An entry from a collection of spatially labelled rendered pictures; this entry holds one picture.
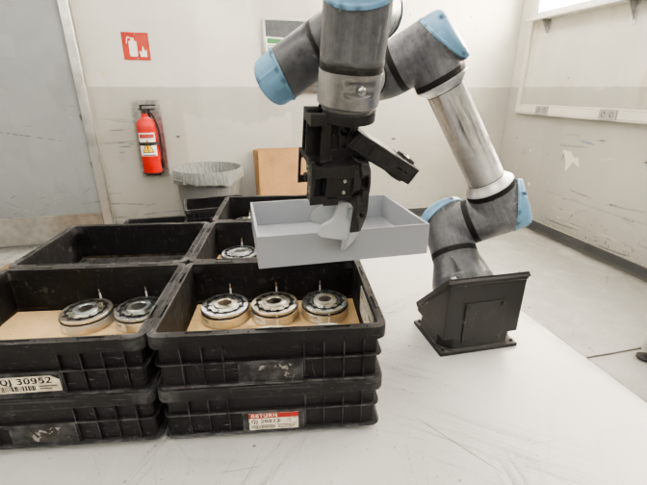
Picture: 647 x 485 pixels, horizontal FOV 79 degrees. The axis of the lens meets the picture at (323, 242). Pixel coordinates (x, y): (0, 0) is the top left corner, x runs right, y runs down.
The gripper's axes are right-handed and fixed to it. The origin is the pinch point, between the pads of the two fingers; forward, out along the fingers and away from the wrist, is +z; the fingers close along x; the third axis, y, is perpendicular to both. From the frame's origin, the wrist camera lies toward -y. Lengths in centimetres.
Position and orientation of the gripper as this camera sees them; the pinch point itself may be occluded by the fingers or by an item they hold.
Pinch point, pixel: (347, 240)
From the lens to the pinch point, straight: 60.3
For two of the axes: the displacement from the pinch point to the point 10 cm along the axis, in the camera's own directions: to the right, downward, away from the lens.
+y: -9.6, 1.0, -2.7
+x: 2.8, 5.6, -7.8
